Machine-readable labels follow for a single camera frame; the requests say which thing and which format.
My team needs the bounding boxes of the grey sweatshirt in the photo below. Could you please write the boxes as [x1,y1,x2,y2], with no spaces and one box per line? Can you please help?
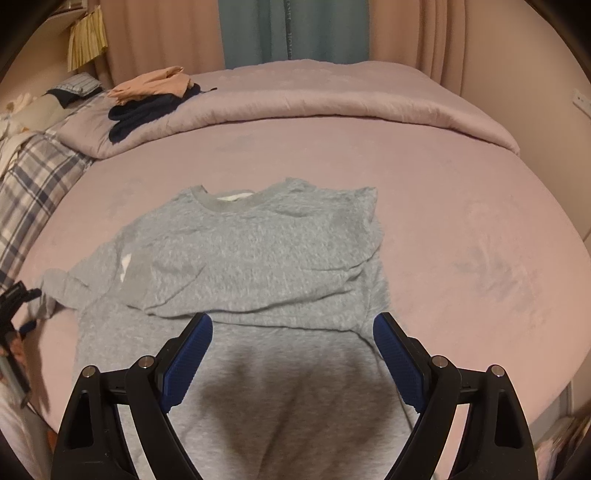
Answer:
[41,178,421,480]

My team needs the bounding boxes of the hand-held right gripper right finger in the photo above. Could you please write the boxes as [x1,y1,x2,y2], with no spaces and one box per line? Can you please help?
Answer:
[373,312,539,480]

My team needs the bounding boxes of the navy cloth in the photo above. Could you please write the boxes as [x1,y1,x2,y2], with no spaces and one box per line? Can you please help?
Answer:
[108,83,204,143]

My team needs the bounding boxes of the peach cloth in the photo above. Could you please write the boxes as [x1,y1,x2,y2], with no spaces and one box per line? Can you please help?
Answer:
[107,66,194,104]

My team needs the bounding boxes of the striped pillow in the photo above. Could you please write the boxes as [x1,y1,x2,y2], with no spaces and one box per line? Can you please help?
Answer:
[46,73,105,100]

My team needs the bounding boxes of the teal curtain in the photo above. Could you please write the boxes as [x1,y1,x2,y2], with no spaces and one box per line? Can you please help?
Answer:
[217,0,375,70]

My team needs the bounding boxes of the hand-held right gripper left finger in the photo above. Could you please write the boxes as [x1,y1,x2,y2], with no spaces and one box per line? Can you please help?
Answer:
[50,313,214,480]

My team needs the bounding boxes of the plaid cloth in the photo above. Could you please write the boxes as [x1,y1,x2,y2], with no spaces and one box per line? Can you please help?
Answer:
[0,131,95,289]

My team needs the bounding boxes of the yellow pleated fabric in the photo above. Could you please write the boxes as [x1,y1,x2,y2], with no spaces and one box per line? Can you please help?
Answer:
[67,7,109,73]

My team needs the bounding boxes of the pink curtain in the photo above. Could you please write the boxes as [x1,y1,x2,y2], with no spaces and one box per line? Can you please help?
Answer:
[369,0,532,93]
[99,0,227,88]

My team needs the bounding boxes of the cream white cloth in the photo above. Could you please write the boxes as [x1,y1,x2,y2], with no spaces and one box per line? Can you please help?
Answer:
[0,92,47,176]

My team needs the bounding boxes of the lilac folded comforter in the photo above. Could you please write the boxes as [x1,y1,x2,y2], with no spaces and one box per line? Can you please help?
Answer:
[55,59,520,160]

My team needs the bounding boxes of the white shelf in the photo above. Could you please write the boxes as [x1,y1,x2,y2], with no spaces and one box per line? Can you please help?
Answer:
[46,0,88,19]

